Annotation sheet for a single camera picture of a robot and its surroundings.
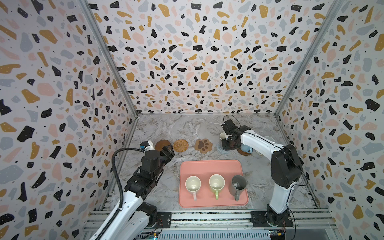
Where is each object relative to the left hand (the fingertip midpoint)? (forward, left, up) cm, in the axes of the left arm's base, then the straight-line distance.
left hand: (169, 146), depth 75 cm
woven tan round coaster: (+15, -2, -24) cm, 28 cm away
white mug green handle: (-12, -25, -21) cm, 34 cm away
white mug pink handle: (-12, -12, -20) cm, 26 cm away
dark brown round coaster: (+17, +11, -23) cm, 31 cm away
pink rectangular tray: (-2, -18, -25) cm, 31 cm away
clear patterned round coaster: (-12, -39, +12) cm, 42 cm away
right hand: (+10, -31, -14) cm, 35 cm away
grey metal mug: (-12, -37, -20) cm, 43 cm away
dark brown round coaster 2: (+11, -42, -23) cm, 49 cm away
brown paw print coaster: (+15, -19, -23) cm, 34 cm away
